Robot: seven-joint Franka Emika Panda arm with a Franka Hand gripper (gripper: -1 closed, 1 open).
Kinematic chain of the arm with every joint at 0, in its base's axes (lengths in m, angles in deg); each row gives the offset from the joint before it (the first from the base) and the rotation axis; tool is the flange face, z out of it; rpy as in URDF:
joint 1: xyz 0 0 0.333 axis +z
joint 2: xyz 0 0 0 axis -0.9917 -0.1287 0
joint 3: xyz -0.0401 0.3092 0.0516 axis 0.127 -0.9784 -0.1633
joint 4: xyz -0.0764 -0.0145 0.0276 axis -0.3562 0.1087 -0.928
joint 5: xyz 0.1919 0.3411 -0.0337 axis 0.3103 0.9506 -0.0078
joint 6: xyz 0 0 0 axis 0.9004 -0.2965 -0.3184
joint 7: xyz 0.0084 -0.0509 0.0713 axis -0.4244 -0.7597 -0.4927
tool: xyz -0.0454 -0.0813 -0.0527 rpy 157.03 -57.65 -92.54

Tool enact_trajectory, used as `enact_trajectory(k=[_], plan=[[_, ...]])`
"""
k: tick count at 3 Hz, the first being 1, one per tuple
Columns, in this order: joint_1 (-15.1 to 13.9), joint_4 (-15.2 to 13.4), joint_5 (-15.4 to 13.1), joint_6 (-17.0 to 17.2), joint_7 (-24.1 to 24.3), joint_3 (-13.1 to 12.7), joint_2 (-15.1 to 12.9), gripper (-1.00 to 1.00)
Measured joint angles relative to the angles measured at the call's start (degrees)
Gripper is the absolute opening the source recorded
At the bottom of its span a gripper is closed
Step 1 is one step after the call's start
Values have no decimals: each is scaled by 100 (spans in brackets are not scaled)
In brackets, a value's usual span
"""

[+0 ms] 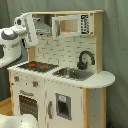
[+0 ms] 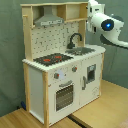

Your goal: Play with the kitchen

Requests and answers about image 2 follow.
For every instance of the white cabinet door with dispenser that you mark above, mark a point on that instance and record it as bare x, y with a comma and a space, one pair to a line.
90, 79

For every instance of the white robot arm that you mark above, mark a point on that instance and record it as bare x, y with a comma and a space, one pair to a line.
110, 26

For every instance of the grey range hood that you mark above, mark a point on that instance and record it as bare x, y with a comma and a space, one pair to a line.
48, 18

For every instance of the wooden toy kitchen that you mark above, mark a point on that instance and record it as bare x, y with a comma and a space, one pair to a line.
40, 84

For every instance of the black toy stovetop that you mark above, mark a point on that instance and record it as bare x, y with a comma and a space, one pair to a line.
52, 59

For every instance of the grey toy sink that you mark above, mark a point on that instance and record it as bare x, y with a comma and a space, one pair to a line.
79, 51

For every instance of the red stove knob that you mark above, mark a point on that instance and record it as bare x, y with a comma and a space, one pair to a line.
56, 75
74, 69

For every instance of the red right stove knob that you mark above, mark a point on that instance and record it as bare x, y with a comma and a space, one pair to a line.
74, 69

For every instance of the black toy faucet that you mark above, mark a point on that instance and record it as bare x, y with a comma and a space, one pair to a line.
73, 40

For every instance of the red left stove knob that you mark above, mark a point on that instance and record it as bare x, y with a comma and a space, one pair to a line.
56, 75

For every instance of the toy oven door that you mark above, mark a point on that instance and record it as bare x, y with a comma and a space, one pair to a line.
64, 95

